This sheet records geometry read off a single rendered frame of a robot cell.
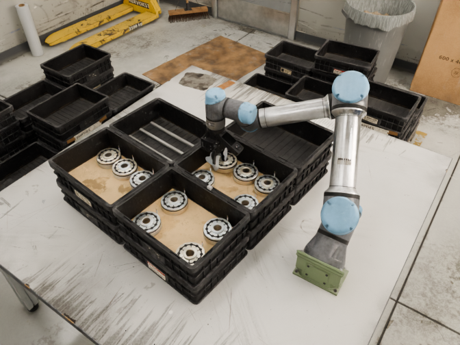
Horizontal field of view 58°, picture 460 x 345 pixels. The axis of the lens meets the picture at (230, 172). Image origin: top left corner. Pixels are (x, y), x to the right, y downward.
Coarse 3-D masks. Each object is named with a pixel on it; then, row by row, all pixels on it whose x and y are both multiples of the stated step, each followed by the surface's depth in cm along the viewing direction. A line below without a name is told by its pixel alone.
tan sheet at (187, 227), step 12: (156, 204) 162; (192, 204) 162; (168, 216) 158; (180, 216) 158; (192, 216) 158; (204, 216) 158; (168, 228) 154; (180, 228) 154; (192, 228) 154; (168, 240) 149; (180, 240) 149; (192, 240) 149; (204, 240) 149
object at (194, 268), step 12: (168, 168) 162; (156, 180) 158; (192, 180) 158; (120, 204) 149; (228, 204) 149; (120, 216) 144; (132, 228) 143; (240, 228) 143; (156, 240) 137; (228, 240) 139; (168, 252) 134; (216, 252) 136; (180, 264) 132; (204, 264) 133
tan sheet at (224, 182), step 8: (200, 168) 177; (208, 168) 177; (216, 176) 174; (224, 176) 174; (232, 176) 174; (216, 184) 170; (224, 184) 170; (232, 184) 170; (224, 192) 167; (232, 192) 167; (240, 192) 167; (248, 192) 167
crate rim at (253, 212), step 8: (200, 144) 173; (248, 144) 173; (192, 152) 169; (264, 152) 170; (280, 160) 166; (296, 168) 162; (192, 176) 159; (288, 176) 159; (208, 184) 156; (280, 184) 156; (216, 192) 153; (272, 192) 153; (232, 200) 151; (256, 208) 147
